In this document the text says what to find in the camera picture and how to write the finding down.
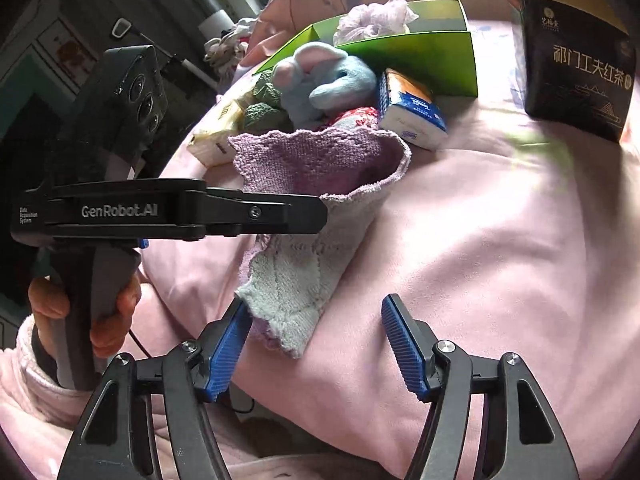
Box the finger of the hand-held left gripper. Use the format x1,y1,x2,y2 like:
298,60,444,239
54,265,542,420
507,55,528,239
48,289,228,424
202,186,329,238

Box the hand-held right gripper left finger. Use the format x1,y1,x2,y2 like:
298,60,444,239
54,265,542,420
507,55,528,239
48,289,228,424
57,300,253,480

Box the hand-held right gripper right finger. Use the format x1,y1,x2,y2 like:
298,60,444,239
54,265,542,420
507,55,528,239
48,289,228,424
381,294,581,480

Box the purple knitted cloth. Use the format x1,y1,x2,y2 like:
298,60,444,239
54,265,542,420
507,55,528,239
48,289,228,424
227,127,413,359

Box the green knitted cloth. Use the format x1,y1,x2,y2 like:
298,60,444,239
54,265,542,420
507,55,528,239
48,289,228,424
243,71,293,133

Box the blue plush toy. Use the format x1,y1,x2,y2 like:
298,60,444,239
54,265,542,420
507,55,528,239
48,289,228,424
271,42,377,128

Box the blue tissue pack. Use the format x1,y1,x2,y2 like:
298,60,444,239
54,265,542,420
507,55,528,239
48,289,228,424
376,67,449,151

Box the green cardboard box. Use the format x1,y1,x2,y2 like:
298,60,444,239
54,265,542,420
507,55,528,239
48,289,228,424
255,0,479,98

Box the person's left forearm pink sleeve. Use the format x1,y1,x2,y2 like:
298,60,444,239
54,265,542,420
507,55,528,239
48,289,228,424
0,317,168,463

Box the person's left hand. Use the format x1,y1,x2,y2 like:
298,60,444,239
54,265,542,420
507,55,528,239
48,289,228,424
27,272,143,361

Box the plain yellow tissue pack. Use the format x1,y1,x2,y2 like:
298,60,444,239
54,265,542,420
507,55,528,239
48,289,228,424
187,95,251,167

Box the red white patterned cloth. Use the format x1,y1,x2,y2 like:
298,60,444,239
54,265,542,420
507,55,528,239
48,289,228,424
325,106,380,131

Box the pile of clothes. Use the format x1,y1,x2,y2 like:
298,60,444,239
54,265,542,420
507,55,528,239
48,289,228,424
204,17,261,78

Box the stick vacuum cleaner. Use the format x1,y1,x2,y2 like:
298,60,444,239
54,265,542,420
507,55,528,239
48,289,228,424
111,18,221,96

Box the white cylinder lamp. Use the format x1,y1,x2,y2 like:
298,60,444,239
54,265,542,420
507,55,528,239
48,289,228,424
198,10,236,38

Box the white crumpled cloth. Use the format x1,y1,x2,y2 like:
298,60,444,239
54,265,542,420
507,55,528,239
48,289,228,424
333,0,420,46

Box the black gold tea tin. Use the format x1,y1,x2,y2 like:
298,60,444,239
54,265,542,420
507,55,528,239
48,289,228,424
496,0,632,143

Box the red figure wall sticker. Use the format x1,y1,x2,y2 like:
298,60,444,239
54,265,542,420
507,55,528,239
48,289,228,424
56,35,97,70

